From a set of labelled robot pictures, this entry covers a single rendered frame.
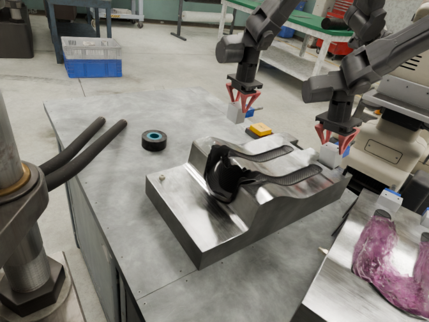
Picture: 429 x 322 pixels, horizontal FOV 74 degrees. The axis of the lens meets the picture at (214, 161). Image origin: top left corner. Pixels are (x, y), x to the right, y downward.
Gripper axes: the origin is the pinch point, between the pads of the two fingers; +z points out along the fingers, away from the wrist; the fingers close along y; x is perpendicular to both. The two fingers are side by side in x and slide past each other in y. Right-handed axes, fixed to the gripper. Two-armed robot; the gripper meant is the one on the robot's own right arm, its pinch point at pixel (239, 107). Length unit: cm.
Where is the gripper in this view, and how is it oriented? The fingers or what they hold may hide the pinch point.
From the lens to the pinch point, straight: 93.5
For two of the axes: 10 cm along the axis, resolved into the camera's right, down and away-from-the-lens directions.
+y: 5.6, 5.4, -6.3
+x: 8.2, -2.5, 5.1
